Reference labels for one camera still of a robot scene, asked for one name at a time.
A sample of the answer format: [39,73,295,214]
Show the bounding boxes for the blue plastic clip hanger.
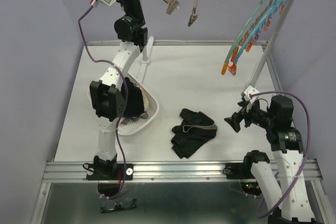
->
[226,0,288,74]

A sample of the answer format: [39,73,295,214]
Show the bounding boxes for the black shorts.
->
[171,109,218,158]
[123,77,145,118]

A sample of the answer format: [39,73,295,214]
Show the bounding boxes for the black underwear beige waistband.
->
[140,87,153,111]

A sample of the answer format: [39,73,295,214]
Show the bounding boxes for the green plastic clip hanger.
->
[221,0,274,75]

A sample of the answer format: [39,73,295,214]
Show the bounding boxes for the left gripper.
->
[105,0,144,28]

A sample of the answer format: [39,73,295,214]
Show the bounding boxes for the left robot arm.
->
[83,0,148,180]

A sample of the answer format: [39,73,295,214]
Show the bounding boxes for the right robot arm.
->
[223,94,318,223]

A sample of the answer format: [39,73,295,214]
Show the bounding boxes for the grey striped underwear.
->
[120,113,149,125]

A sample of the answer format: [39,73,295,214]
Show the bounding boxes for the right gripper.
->
[223,99,275,132]

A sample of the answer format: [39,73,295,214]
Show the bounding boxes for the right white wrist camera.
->
[241,86,259,112]

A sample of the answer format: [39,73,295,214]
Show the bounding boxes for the black eyeglasses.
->
[100,198,137,214]

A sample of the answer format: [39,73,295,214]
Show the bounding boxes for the aluminium mounting rail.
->
[43,159,322,183]

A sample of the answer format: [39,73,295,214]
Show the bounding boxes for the white perforated plastic basket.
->
[89,74,159,136]

